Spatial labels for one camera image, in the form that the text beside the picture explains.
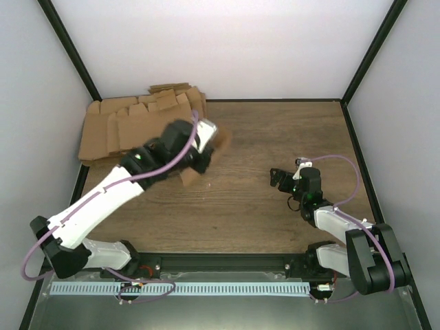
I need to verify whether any brown cardboard box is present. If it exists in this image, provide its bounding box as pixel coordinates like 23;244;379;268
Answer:
180;125;232;187

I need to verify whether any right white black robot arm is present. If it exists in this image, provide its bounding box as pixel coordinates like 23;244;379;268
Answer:
269;163;412;295

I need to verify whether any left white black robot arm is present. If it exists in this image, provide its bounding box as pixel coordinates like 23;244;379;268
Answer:
30;119;217;279

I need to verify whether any stack of flat cardboard sheets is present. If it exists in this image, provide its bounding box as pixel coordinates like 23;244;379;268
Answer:
78;82;207;165

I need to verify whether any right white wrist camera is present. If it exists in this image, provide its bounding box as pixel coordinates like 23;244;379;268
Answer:
293;157;313;180

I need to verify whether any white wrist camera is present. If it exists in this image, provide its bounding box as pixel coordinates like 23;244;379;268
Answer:
192;118;218;154
293;157;313;180

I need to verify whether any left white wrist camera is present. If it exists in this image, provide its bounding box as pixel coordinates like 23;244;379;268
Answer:
192;118;218;154

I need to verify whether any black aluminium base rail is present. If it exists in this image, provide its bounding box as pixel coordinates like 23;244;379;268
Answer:
44;252;406;276

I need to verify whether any black enclosure frame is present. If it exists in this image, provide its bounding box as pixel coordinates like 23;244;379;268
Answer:
19;1;432;329

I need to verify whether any light blue slotted cable duct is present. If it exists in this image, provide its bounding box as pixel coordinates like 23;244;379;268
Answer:
49;282;310;297

